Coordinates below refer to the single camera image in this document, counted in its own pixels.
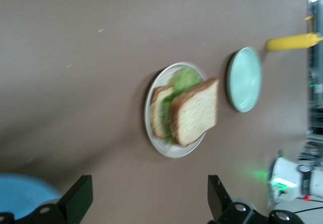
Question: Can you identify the brown bread slice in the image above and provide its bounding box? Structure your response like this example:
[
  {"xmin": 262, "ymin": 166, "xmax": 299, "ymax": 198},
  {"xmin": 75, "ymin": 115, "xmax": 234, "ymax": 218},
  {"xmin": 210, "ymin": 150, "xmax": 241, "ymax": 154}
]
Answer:
[
  {"xmin": 169, "ymin": 77, "xmax": 220, "ymax": 147},
  {"xmin": 150, "ymin": 86, "xmax": 175, "ymax": 139}
]

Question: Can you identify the blue plate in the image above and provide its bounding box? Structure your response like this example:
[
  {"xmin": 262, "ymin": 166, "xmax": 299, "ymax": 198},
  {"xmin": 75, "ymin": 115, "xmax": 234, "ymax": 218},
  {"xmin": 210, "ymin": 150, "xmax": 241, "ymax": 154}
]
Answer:
[{"xmin": 0, "ymin": 173, "xmax": 63, "ymax": 221}]

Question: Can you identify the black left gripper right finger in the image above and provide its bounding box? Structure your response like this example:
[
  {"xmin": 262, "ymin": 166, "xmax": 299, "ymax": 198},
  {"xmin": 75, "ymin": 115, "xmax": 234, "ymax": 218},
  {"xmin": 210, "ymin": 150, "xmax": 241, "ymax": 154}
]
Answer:
[{"xmin": 206, "ymin": 175, "xmax": 303, "ymax": 224}]

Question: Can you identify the beige plate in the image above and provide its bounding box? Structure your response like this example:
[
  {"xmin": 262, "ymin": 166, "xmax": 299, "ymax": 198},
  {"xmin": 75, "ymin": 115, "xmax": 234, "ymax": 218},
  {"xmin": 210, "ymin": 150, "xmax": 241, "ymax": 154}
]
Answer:
[{"xmin": 144, "ymin": 62, "xmax": 208, "ymax": 159}]

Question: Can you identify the mint green plate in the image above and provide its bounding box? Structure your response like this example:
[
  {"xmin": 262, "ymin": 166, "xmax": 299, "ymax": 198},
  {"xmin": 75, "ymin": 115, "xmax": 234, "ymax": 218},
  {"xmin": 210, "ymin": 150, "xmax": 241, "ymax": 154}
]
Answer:
[{"xmin": 226, "ymin": 46, "xmax": 263, "ymax": 114}]

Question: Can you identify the yellow squeeze bottle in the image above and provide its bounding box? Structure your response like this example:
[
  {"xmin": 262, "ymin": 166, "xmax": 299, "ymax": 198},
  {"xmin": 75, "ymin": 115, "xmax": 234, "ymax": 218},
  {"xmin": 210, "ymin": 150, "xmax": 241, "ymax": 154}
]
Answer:
[{"xmin": 266, "ymin": 14, "xmax": 323, "ymax": 52}]

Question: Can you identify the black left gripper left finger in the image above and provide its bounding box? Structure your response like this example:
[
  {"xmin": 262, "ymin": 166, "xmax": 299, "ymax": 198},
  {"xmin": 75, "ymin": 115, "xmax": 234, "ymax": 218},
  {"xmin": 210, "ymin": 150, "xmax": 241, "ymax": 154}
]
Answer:
[{"xmin": 0, "ymin": 175, "xmax": 93, "ymax": 224}]

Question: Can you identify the green lettuce leaf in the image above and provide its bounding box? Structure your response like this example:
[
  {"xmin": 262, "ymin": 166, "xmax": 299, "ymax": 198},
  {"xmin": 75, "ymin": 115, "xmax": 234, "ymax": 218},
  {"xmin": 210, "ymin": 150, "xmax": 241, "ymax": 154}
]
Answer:
[{"xmin": 161, "ymin": 67, "xmax": 203, "ymax": 147}]

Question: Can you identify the aluminium frame rail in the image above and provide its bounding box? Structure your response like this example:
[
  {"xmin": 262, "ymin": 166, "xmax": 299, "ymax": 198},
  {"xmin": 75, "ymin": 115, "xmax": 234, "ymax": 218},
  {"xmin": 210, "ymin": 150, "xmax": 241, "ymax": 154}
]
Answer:
[{"xmin": 306, "ymin": 0, "xmax": 323, "ymax": 159}]

